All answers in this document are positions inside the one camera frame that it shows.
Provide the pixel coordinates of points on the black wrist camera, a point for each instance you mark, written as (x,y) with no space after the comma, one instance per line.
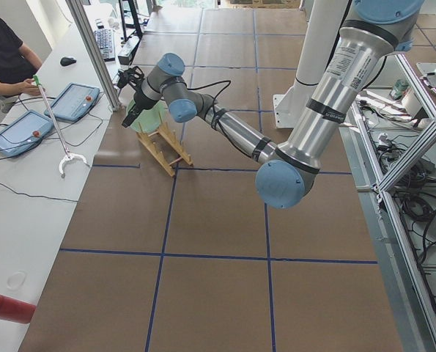
(133,76)

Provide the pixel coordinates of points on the green plate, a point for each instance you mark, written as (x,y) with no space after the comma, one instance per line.
(149,120)

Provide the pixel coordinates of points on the reacher grabber tool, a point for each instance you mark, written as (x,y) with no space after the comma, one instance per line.
(68,156)

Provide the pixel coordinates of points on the wooden plate rack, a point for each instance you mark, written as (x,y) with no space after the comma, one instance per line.
(165,147)

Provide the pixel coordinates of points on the near blue teach pendant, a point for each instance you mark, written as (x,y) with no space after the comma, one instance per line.
(24,133)

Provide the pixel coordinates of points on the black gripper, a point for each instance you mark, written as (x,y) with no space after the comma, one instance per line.
(139,100)

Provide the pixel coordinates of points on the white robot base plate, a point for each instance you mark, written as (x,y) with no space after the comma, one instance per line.
(282,108)

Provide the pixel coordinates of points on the aluminium frame post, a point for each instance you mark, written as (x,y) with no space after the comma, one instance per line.
(81,20)

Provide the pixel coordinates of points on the person in black shirt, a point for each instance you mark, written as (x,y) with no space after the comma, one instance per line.
(18,64)

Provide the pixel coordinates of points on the black keyboard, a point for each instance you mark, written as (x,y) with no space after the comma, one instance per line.
(105,42)

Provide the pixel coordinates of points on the red cylinder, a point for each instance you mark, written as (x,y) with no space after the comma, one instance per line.
(15,311)

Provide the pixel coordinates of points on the aluminium frame rail structure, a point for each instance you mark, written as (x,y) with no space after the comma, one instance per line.
(391,144)

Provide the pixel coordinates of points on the far blue teach pendant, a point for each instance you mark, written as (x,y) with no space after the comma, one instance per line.
(74,102)

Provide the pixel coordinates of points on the black computer mouse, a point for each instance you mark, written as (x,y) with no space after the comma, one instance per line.
(67,60)

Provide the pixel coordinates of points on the blue teach pendant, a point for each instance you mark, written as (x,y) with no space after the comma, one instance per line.
(24,133)
(74,102)

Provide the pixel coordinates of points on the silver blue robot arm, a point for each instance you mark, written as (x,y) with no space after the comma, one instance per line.
(344,42)

